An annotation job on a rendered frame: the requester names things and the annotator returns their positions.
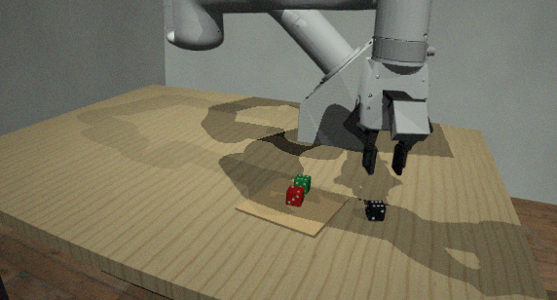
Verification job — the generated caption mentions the dark green die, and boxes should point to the dark green die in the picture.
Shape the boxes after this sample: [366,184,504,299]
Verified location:
[294,174,311,194]

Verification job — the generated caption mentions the red die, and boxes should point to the red die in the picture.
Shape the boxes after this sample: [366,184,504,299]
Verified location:
[286,185,305,206]

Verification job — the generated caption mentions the black die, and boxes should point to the black die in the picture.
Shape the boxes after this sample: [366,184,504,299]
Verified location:
[366,201,387,221]

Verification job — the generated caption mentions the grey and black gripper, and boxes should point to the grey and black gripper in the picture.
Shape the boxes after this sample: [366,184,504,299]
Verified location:
[344,56,429,175]

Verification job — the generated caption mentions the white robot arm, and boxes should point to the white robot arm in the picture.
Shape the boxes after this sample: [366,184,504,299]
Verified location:
[163,0,435,141]

